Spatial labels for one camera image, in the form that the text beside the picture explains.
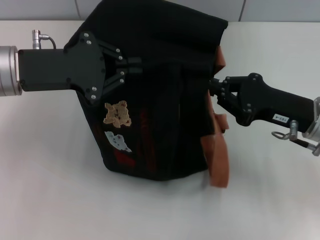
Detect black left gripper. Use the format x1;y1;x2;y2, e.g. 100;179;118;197
16;32;144;106

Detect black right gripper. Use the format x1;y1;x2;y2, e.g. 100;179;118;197
207;72;316;134

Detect black food bag brown straps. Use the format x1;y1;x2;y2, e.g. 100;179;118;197
63;0;231;189

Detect silver right arm cable connector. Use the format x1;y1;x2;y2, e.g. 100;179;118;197
271;119;320;157

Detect silver arm cable connector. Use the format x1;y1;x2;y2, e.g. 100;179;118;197
31;29;59;51
271;119;320;157

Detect silver left arm cable connector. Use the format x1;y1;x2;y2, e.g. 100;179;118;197
31;29;59;51

